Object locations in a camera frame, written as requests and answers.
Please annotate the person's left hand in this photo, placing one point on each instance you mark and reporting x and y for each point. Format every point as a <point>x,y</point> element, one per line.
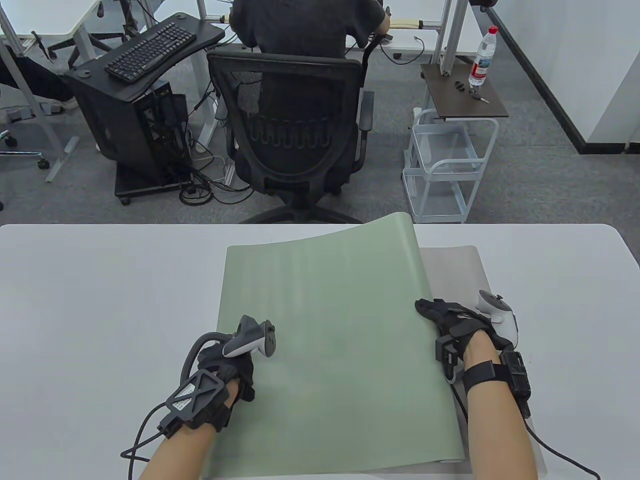
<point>235,370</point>

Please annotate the person's right hand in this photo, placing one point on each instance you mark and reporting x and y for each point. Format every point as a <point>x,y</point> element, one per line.
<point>445,317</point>

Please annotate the grey desk mat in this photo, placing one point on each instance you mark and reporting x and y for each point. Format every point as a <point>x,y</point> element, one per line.
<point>462,272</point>

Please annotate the green desk mat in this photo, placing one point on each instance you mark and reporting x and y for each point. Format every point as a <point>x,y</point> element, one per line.
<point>325,325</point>

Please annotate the person's left forearm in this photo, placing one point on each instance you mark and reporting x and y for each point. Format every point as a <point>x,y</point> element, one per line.
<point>180,452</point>

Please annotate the person's right forearm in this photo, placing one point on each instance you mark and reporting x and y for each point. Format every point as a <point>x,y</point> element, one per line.
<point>500,435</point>

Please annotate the white desk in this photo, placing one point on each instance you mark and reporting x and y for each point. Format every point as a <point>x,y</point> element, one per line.
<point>50,17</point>
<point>405,44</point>

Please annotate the black computer desk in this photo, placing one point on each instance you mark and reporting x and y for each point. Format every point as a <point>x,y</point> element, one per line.
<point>205,32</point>

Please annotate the grey white hand controller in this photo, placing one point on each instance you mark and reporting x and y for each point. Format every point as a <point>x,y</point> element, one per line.
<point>500,310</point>
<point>247,340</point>

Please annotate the black rolling computer stand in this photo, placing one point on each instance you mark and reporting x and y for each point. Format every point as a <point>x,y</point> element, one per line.
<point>150,187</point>

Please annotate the black mesh office chair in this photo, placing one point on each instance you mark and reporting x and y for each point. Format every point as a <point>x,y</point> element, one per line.
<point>295,165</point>

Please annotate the brown side table top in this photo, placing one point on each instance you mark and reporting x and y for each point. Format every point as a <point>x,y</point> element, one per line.
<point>460,102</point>

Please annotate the small key bunch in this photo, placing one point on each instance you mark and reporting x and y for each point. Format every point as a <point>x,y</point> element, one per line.
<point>482,99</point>

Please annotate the small black object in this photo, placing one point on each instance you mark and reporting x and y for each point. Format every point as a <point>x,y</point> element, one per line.
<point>460,85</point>

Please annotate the clear plastic water bottle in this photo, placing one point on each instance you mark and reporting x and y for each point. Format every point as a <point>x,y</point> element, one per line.
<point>482,60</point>

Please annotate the black computer tower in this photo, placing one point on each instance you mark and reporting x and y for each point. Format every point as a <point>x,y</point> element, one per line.
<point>110,125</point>

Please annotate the silver chair base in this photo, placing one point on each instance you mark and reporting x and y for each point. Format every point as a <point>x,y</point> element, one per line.
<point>43,163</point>

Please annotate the black keyboard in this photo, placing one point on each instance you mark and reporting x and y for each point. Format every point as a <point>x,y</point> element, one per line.
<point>150,50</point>

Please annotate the grey foot pedal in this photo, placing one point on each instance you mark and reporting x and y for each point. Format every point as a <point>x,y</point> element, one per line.
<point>16,115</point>

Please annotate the black chair base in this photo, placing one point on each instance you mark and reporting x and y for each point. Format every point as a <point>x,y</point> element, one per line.
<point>129,12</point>

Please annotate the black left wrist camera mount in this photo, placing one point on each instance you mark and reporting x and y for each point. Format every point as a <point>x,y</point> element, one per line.
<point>195,395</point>

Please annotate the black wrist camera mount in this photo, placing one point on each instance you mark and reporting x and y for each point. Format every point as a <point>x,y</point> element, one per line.
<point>517,375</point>
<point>195,395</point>

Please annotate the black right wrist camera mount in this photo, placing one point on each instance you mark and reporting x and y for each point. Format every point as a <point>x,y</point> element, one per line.
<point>517,375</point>

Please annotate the silver aluminium frame post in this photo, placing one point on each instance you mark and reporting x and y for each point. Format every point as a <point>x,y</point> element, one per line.
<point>448,60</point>

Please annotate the grey metal frame leg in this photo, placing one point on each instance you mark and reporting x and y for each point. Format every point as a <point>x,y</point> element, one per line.
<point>62,159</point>

